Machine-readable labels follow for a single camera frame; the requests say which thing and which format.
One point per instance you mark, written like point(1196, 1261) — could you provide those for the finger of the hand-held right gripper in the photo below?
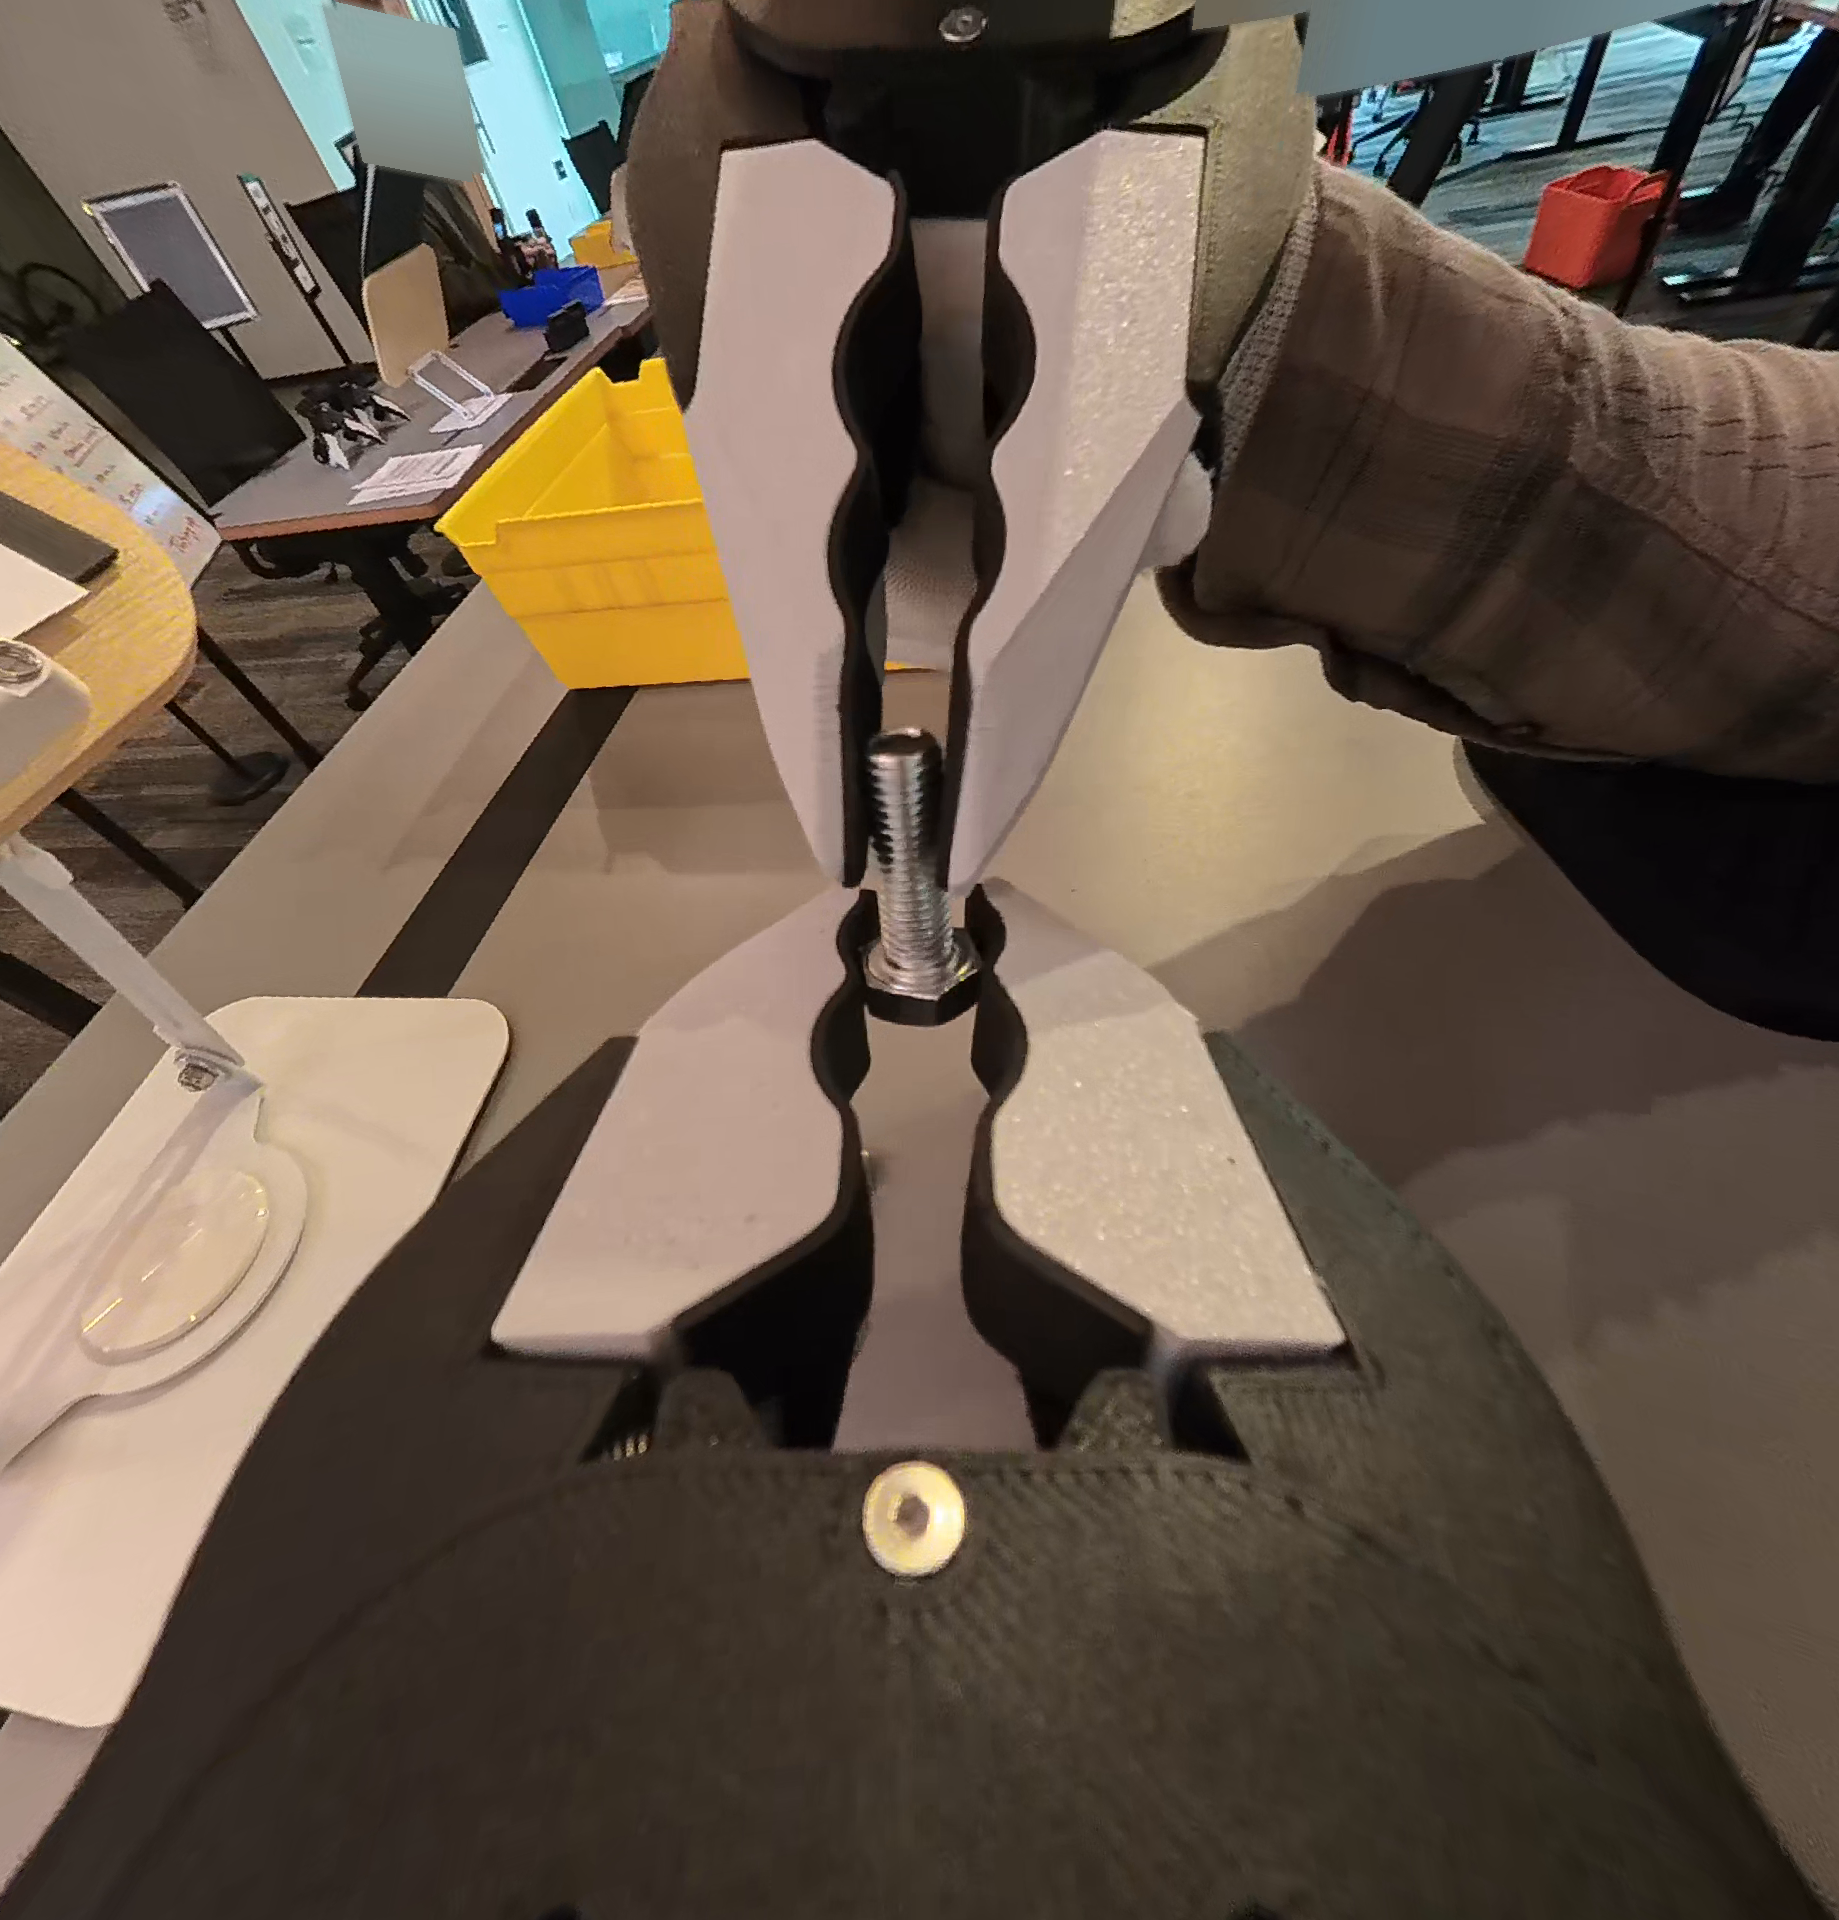
point(1100, 450)
point(776, 450)

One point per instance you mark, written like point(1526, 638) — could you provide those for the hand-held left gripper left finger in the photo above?
point(681, 1184)

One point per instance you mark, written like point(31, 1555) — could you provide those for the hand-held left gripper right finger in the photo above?
point(1144, 1184)

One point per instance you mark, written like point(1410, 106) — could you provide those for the yellow plastic bin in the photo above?
point(591, 525)

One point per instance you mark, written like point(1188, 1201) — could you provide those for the silver hex bolt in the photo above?
point(904, 870)

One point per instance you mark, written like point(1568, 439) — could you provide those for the person's right forearm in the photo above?
point(1534, 495)

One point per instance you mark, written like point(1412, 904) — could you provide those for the person's right hand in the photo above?
point(1186, 518)

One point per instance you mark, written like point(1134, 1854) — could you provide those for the blue storage bin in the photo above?
point(545, 300)

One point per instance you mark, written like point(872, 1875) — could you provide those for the white tablet stand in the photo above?
point(463, 392)

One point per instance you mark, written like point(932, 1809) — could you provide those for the white paper sheets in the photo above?
point(417, 476)

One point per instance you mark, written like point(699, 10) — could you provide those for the black and white folded object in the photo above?
point(353, 421)

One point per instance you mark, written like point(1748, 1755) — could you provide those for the grey background desk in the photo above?
point(283, 495)

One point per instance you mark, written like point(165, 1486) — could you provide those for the black office chair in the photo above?
point(185, 391)

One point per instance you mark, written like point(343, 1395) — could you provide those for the silver framed sign stand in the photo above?
point(169, 255)

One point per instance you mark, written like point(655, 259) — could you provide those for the person's dark clothing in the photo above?
point(1730, 900)

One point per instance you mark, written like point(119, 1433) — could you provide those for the handwritten white sign board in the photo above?
point(65, 434)

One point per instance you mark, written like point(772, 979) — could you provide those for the printed instruction sheet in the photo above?
point(5, 579)

